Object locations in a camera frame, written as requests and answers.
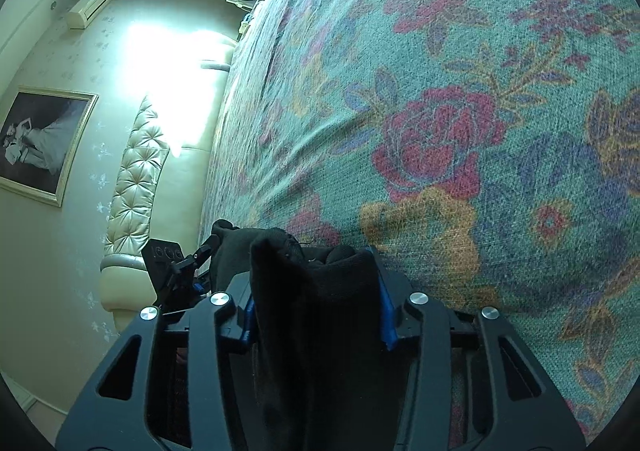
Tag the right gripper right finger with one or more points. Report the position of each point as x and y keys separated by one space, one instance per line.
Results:
x=471 y=382

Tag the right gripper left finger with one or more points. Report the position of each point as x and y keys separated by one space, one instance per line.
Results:
x=167 y=384

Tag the black pants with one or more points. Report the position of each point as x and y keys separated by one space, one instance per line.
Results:
x=323 y=379

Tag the cream tufted headboard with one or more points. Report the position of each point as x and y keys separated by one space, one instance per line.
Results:
x=159 y=190

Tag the framed wedding picture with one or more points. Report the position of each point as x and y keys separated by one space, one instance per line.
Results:
x=39 y=139

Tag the floral bedspread bed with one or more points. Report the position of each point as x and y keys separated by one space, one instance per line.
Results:
x=488 y=148

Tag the white wall air conditioner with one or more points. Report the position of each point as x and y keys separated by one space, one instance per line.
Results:
x=84 y=12

